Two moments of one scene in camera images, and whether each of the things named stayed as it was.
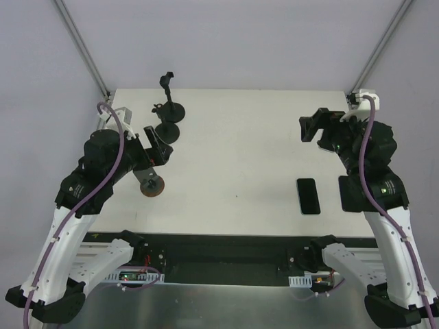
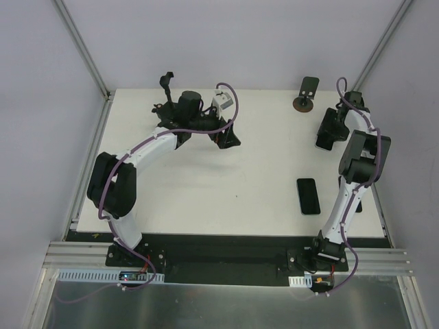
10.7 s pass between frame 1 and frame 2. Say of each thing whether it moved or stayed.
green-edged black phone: stayed
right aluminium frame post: stayed
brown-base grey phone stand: moved
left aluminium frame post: stayed
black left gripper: moved
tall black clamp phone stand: stayed
